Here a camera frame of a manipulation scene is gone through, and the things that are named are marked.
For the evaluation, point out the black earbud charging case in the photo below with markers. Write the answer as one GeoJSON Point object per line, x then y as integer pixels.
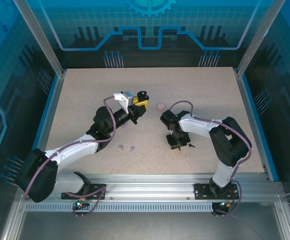
{"type": "Point", "coordinates": [142, 94]}

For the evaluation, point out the pink earbud charging case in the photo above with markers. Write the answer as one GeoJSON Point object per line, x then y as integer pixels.
{"type": "Point", "coordinates": [160, 106]}

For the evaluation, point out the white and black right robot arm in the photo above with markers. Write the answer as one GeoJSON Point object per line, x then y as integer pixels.
{"type": "Point", "coordinates": [197, 125]}

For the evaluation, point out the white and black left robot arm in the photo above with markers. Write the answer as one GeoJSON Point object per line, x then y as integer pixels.
{"type": "Point", "coordinates": [70, 152]}

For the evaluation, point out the small LED circuit board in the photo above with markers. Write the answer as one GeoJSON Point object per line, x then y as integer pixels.
{"type": "Point", "coordinates": [225, 205]}
{"type": "Point", "coordinates": [80, 204]}

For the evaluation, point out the aluminium frame rail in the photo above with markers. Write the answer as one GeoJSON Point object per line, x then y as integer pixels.
{"type": "Point", "coordinates": [147, 185]}

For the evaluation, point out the aluminium side rail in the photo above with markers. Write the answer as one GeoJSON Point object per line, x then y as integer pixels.
{"type": "Point", "coordinates": [253, 125]}
{"type": "Point", "coordinates": [51, 115]}

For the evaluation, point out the aluminium frame post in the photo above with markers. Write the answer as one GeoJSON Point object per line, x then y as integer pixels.
{"type": "Point", "coordinates": [255, 37]}
{"type": "Point", "coordinates": [41, 37]}

